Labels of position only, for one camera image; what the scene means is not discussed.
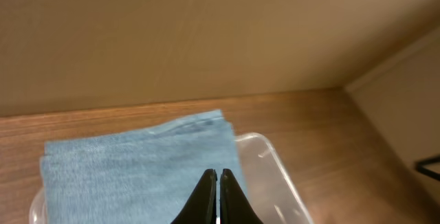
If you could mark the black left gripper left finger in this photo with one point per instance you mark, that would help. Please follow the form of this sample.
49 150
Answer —
201 206

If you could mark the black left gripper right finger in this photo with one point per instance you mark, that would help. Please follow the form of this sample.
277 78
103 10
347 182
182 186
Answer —
234 205

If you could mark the blue denim cloth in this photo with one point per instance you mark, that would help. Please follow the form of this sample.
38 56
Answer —
140 176

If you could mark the clear plastic storage bin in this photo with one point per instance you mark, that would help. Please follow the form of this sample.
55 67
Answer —
268 187

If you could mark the black frame at wall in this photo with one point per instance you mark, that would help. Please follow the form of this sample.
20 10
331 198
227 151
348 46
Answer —
421 167

